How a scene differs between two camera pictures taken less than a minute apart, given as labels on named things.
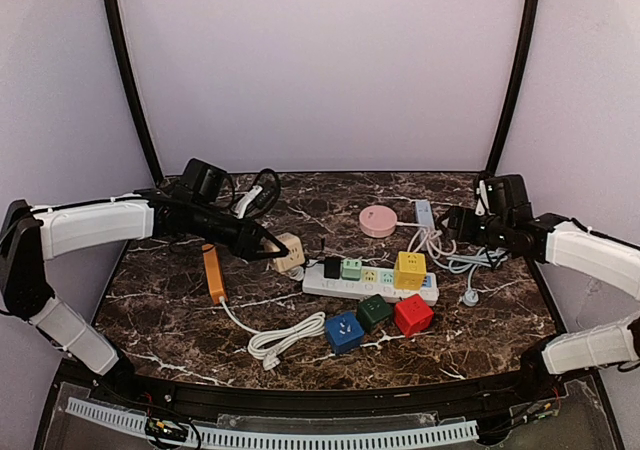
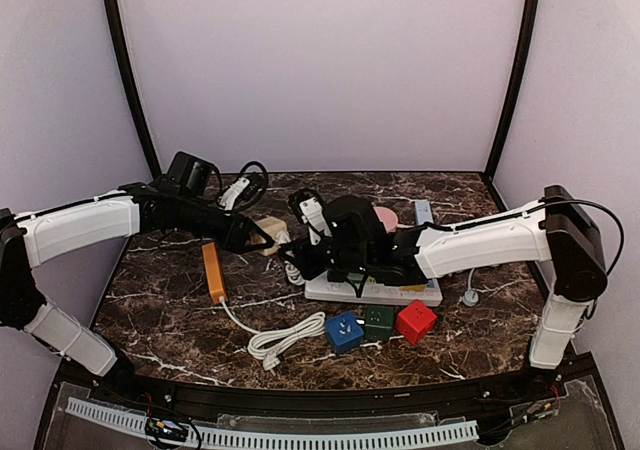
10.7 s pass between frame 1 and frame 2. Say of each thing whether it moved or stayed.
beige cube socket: moved
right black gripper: moved
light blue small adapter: stayed
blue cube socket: stayed
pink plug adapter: stayed
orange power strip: stayed
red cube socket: moved
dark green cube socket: moved
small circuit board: stayed
